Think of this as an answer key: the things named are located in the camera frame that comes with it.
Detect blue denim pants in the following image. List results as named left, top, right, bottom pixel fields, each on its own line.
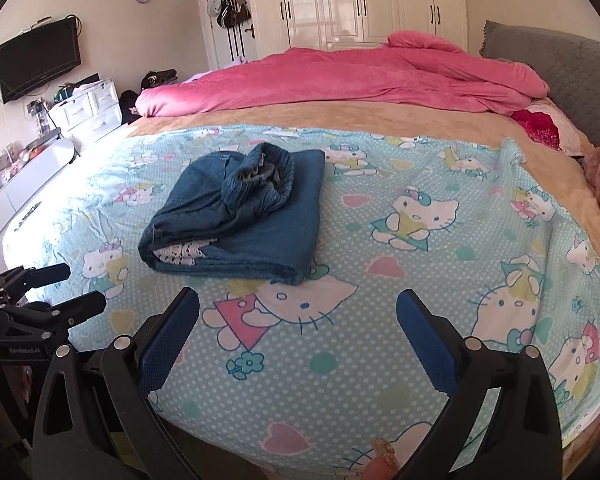
left=137, top=142, right=325, bottom=285

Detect white bedroom door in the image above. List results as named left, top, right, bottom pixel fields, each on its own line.
left=198, top=0, right=258, bottom=70

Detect right hand with painted nails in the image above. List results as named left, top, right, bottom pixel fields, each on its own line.
left=361, top=437, right=400, bottom=480

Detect white curved tv stand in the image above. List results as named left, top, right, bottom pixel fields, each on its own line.
left=0, top=138, right=76, bottom=235

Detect white drawer chest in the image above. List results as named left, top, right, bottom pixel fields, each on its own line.
left=50, top=78, right=122, bottom=153

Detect Hello Kitty bed sheet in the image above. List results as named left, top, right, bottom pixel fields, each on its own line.
left=3, top=125, right=600, bottom=479

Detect dark clothes pile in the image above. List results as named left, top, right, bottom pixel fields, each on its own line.
left=118, top=68, right=180, bottom=126

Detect tan plush blanket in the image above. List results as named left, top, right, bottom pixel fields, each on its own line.
left=130, top=102, right=600, bottom=256

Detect red patterned pillow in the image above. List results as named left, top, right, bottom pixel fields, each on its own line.
left=512, top=99, right=583, bottom=156

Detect hanging bags on door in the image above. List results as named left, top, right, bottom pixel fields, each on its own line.
left=207, top=0, right=251, bottom=61

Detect grey quilted headboard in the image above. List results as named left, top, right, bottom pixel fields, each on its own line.
left=480, top=21, right=600, bottom=145

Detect pink duvet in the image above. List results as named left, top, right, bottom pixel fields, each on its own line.
left=136, top=30, right=550, bottom=117

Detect black wall television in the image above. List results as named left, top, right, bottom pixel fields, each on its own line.
left=0, top=15, right=81, bottom=103

